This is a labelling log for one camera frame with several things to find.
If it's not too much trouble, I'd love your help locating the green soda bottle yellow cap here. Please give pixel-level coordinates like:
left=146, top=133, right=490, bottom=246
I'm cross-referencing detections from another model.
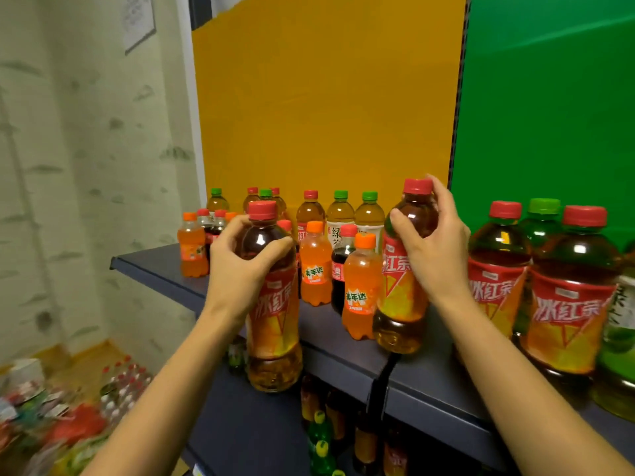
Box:
left=310, top=439, right=345, bottom=476
left=308, top=410, right=333, bottom=457

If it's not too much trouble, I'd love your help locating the person's left hand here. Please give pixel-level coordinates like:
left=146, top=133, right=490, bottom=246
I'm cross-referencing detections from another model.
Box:
left=204, top=214, right=295, bottom=323

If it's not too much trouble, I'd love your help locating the small dark green bottle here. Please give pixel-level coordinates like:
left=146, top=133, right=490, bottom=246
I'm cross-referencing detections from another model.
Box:
left=228, top=337, right=248, bottom=376

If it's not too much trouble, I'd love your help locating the green shelf back panel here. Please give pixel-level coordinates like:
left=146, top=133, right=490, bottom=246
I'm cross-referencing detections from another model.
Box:
left=449, top=0, right=635, bottom=253

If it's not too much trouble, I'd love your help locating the pile of colourful snack packets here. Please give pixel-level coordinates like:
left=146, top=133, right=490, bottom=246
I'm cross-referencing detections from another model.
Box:
left=0, top=381, right=127, bottom=476

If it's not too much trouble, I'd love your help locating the person's left forearm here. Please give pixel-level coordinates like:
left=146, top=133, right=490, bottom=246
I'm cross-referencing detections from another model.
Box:
left=82, top=304, right=249, bottom=476

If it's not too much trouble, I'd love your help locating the dim iced tea bottle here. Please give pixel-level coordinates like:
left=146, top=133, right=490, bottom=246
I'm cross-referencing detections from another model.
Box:
left=325, top=390, right=349, bottom=443
left=382, top=430, right=410, bottom=476
left=353, top=415, right=381, bottom=476
left=300, top=374, right=323, bottom=428

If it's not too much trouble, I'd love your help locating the dark grey metal shelf board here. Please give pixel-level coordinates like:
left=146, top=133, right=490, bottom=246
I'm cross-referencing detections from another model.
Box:
left=110, top=243, right=635, bottom=472

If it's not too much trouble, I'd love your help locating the black perforated shelf upright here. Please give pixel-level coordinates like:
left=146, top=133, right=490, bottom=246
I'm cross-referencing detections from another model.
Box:
left=446, top=0, right=472, bottom=190

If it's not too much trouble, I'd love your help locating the pack of red-capped water bottles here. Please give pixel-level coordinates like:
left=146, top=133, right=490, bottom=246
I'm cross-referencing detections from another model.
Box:
left=98, top=356, right=153, bottom=425

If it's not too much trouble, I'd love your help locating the yellow shelf back panel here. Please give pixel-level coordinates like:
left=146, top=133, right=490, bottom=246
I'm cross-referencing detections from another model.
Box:
left=191, top=0, right=468, bottom=229

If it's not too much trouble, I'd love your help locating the black shelf bracket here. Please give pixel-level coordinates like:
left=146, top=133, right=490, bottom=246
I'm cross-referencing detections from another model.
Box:
left=365, top=353, right=402, bottom=428

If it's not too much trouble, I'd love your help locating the white paper notice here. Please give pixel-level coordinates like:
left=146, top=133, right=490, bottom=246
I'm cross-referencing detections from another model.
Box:
left=121, top=0, right=157, bottom=56

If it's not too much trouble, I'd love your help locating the person's right hand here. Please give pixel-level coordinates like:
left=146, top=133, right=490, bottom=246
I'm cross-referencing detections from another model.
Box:
left=389, top=174, right=472, bottom=305

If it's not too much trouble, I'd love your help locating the person's right forearm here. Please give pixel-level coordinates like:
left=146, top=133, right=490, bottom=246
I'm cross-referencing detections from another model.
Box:
left=434, top=287, right=635, bottom=476

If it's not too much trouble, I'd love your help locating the dark grey shelf base board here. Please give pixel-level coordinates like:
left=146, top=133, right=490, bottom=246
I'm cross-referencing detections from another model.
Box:
left=181, top=359, right=313, bottom=476

